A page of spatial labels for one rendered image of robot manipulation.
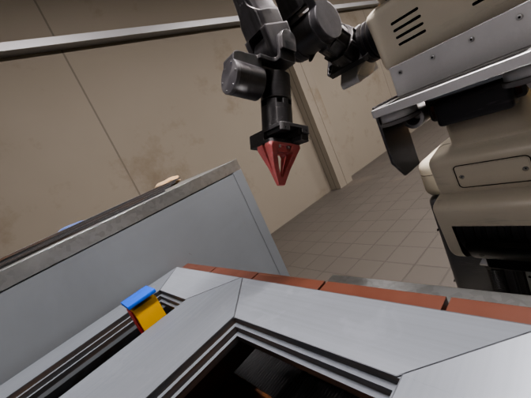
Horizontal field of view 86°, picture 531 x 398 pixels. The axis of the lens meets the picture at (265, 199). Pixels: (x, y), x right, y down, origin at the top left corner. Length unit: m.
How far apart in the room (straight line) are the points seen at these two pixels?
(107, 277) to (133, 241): 0.11
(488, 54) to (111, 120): 2.79
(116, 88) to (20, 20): 0.78
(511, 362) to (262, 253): 0.88
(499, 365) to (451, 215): 0.44
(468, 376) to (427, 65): 0.50
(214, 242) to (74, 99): 2.29
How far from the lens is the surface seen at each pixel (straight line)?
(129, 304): 0.67
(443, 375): 0.31
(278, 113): 0.52
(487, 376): 0.31
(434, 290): 0.67
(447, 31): 0.66
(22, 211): 2.85
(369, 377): 0.33
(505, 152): 0.68
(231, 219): 1.02
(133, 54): 3.32
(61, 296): 0.87
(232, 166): 1.05
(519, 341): 0.33
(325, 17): 0.67
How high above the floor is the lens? 1.08
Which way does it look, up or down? 11 degrees down
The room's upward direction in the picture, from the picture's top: 24 degrees counter-clockwise
